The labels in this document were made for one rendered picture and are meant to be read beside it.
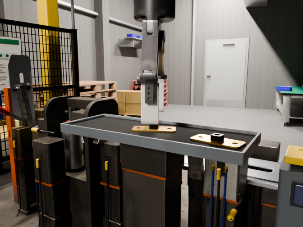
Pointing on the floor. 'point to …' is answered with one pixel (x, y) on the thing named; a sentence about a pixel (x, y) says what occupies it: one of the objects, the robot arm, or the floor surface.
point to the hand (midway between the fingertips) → (153, 109)
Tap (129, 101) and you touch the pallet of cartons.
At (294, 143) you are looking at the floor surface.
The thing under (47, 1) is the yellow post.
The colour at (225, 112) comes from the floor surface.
